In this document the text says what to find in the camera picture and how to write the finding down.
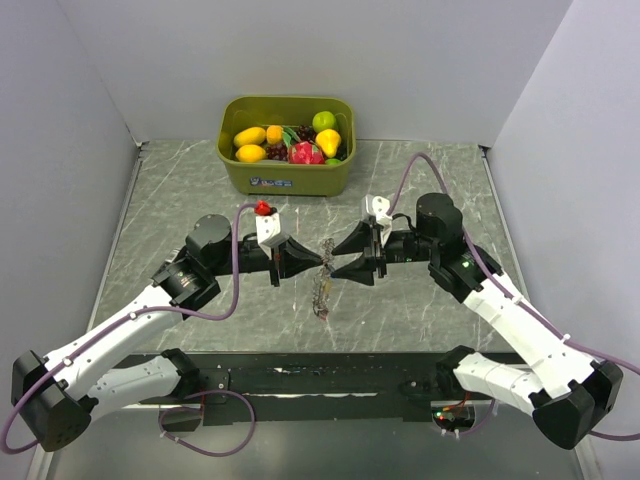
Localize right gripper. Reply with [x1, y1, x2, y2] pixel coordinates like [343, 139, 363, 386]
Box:
[331, 219, 438, 286]

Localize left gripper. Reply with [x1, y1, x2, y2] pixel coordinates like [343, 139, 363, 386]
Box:
[209, 235, 323, 286]

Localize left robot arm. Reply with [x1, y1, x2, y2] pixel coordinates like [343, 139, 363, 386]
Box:
[9, 213, 322, 452]

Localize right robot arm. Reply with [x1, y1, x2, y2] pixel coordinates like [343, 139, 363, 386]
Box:
[332, 193, 623, 450]

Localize olive green plastic basket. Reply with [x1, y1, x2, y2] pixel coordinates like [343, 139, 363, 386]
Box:
[217, 96, 356, 197]

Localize pink dragon fruit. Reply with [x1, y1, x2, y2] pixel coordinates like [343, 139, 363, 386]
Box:
[288, 141, 325, 165]

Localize dark red grapes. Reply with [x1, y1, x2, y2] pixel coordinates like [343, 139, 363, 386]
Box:
[266, 143, 288, 161]

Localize lower yellow mango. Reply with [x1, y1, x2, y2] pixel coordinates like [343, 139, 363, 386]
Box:
[235, 144, 268, 163]

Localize yellow mango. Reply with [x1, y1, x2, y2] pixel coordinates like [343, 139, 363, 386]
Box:
[233, 126, 266, 149]
[235, 144, 268, 163]

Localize yellow pear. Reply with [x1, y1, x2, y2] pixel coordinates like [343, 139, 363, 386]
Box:
[315, 129, 342, 158]

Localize orange fruit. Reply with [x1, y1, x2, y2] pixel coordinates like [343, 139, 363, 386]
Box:
[265, 125, 284, 146]

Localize upper yellow mango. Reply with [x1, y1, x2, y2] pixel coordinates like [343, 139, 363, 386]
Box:
[233, 126, 266, 149]

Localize green apple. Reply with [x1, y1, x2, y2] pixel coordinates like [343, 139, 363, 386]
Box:
[312, 110, 337, 133]

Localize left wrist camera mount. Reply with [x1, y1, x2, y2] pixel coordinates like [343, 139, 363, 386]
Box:
[254, 200, 290, 259]

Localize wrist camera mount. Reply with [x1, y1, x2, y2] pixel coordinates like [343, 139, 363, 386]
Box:
[361, 194, 393, 247]
[254, 200, 290, 259]

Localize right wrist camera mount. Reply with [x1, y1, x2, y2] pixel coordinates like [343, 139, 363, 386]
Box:
[361, 194, 393, 247]

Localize aluminium rail frame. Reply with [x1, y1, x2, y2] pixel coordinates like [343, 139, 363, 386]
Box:
[46, 363, 577, 416]

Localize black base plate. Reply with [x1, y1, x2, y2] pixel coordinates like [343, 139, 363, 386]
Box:
[124, 351, 496, 427]

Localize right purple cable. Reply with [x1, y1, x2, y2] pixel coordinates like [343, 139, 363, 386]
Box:
[389, 152, 640, 441]

